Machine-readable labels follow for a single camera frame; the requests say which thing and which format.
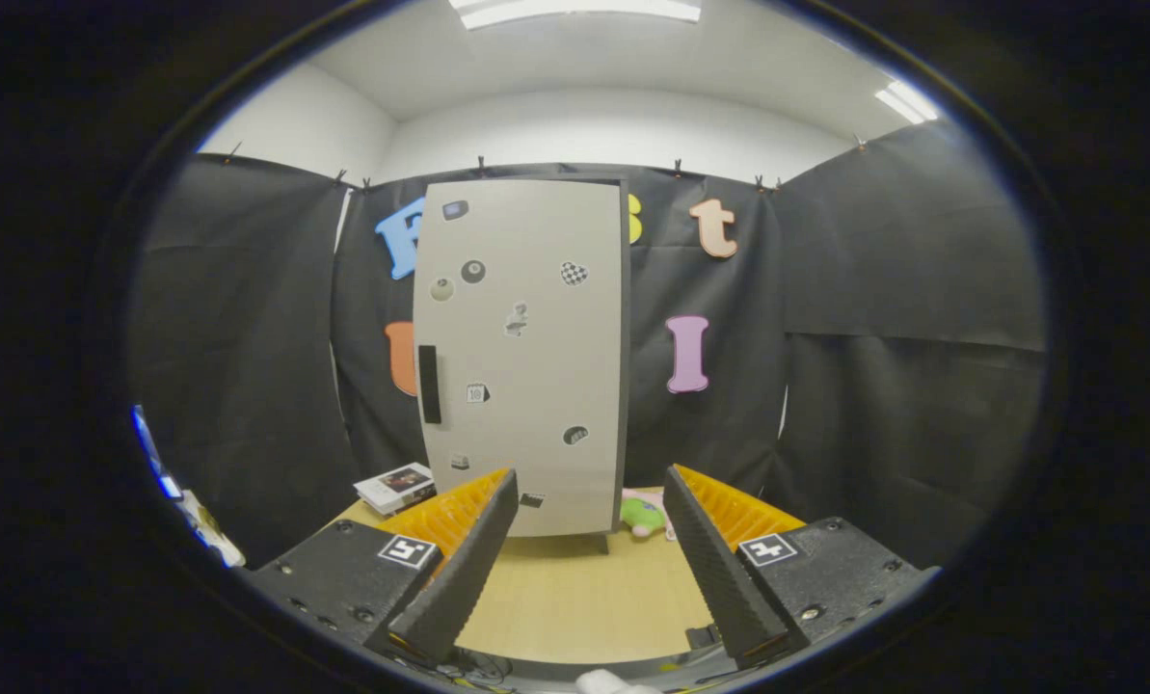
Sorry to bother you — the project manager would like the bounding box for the grey shoe cabinet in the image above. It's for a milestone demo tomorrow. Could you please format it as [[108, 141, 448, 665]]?
[[411, 172, 631, 555]]

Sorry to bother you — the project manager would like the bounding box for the white book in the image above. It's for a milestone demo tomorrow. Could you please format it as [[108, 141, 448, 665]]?
[[353, 462, 438, 517]]

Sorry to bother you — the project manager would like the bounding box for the black cabinet door handle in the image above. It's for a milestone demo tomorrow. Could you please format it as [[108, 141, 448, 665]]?
[[418, 344, 442, 425]]

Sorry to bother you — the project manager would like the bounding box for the green and pink plush toy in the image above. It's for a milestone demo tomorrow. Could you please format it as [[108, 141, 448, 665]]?
[[620, 488, 677, 541]]

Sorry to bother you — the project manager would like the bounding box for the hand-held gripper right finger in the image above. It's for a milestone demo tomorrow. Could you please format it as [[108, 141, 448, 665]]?
[[663, 464, 942, 671]]

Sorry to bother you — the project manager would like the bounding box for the long ceiling light panel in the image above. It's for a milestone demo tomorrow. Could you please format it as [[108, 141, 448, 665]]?
[[449, 0, 703, 30]]

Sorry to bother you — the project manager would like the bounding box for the black backdrop cloth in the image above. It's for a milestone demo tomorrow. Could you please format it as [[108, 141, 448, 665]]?
[[129, 120, 1048, 570]]

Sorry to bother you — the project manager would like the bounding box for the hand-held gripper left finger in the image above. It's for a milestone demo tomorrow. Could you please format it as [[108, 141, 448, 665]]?
[[245, 467, 520, 668]]

